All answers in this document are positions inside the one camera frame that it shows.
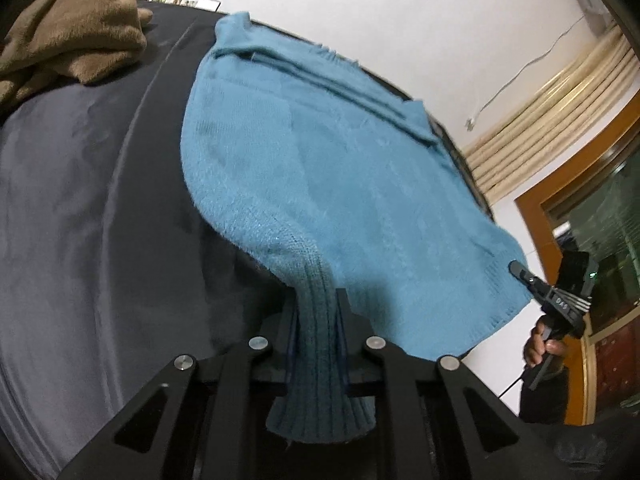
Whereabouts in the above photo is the brown fleece garment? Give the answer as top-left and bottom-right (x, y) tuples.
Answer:
(0, 0), (153, 111)

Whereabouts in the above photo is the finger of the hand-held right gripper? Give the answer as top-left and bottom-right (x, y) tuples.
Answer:
(507, 260), (551, 302)

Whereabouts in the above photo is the person's right hand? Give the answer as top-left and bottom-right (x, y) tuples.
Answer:
(522, 319), (567, 367)

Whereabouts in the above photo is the teal knit sweater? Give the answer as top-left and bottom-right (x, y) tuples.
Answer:
(178, 10), (533, 445)

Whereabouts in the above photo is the cream curtain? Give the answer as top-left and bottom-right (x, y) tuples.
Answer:
(462, 25), (640, 206)

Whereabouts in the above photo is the thin gripper cable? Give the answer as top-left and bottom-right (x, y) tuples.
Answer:
(497, 370), (527, 400)

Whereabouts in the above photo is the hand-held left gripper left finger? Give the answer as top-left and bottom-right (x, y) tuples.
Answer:
(57, 305), (301, 480)

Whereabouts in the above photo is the photo collage frame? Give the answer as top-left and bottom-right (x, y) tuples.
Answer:
(149, 0), (222, 12)

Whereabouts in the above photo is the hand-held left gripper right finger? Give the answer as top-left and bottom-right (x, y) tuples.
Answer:
(335, 287), (567, 480)

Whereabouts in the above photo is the person's right forearm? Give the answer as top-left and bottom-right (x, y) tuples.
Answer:
(519, 364), (572, 423)

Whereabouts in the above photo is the wooden framed window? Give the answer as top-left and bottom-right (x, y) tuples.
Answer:
(515, 105), (640, 426)

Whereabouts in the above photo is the white wall cable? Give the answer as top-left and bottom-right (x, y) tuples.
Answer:
(465, 7), (601, 131)

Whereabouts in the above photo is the person's dark clothing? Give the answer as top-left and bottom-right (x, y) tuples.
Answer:
(520, 395), (640, 480)

